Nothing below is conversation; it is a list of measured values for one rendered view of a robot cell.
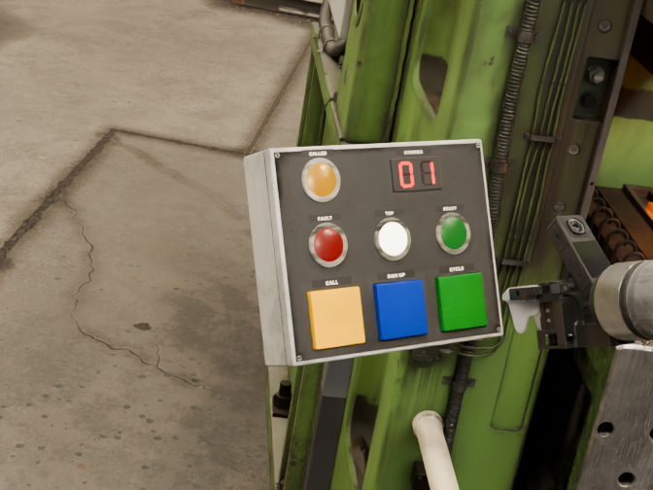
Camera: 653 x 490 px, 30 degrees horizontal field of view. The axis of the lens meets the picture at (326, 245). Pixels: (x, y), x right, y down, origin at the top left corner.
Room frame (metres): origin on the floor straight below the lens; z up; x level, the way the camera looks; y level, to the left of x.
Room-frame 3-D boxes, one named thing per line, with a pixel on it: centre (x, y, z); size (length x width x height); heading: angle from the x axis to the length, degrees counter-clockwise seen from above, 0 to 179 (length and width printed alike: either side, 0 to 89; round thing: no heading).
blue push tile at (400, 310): (1.46, -0.11, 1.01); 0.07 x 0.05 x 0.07; 123
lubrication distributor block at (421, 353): (1.80, -0.20, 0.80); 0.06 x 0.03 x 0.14; 98
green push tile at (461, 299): (1.52, -0.19, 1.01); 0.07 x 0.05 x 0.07; 123
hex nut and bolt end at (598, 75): (1.86, -0.37, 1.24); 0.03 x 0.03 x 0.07; 8
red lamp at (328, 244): (1.45, 0.00, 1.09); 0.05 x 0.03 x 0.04; 98
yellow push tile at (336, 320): (1.41, -0.03, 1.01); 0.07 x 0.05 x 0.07; 123
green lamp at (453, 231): (1.55, -0.17, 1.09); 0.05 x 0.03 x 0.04; 98
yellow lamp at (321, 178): (1.48, 0.02, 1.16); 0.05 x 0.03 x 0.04; 98
